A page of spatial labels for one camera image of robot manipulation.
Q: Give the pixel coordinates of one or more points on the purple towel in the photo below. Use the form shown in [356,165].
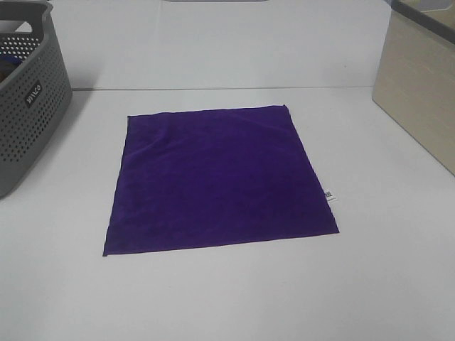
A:
[213,178]

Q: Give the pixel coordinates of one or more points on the towels inside grey basket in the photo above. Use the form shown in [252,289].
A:
[8,63]

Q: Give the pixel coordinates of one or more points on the beige storage box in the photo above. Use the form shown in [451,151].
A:
[415,80]

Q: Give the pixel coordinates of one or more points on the grey perforated plastic basket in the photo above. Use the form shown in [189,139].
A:
[36,95]

